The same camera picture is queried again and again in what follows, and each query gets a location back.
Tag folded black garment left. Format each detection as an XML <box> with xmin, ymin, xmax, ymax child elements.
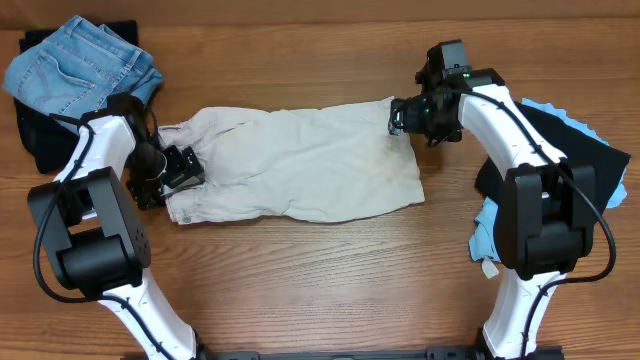
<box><xmin>13</xmin><ymin>35</ymin><xmax>149</xmax><ymax>173</ymax></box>

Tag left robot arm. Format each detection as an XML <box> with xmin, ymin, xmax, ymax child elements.
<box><xmin>28</xmin><ymin>93</ymin><xmax>207</xmax><ymax>359</ymax></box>

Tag beige khaki shorts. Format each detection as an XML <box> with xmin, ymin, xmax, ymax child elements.
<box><xmin>160</xmin><ymin>99</ymin><xmax>425</xmax><ymax>225</ymax></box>

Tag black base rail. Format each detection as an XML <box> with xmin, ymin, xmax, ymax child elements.
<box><xmin>119</xmin><ymin>344</ymin><xmax>566</xmax><ymax>360</ymax></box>

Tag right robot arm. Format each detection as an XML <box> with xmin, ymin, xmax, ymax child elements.
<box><xmin>388</xmin><ymin>40</ymin><xmax>597</xmax><ymax>359</ymax></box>

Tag folded blue denim jeans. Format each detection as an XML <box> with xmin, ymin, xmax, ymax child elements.
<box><xmin>3</xmin><ymin>15</ymin><xmax>163</xmax><ymax>119</ymax></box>

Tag black garment right pile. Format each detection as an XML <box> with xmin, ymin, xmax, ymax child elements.
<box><xmin>473</xmin><ymin>102</ymin><xmax>632</xmax><ymax>211</ymax></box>

